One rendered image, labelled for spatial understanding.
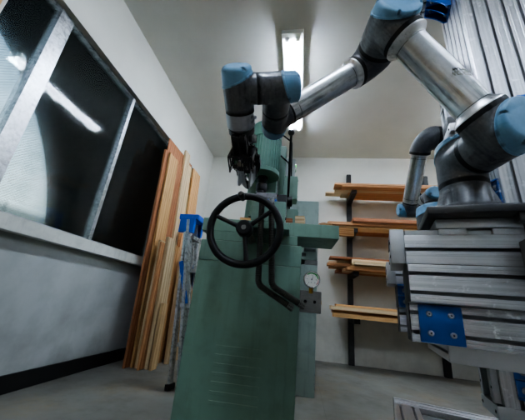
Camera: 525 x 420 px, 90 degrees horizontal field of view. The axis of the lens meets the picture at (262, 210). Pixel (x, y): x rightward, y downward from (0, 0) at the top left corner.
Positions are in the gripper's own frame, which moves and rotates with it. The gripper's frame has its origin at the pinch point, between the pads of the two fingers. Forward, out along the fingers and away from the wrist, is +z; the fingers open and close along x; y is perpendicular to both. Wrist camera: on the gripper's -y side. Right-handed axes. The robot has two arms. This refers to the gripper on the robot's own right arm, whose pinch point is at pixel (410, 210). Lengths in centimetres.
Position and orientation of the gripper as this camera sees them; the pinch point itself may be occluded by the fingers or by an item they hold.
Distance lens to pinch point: 202.4
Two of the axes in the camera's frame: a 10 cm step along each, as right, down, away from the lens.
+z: 1.5, 3.5, 9.3
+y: 0.4, 9.3, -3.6
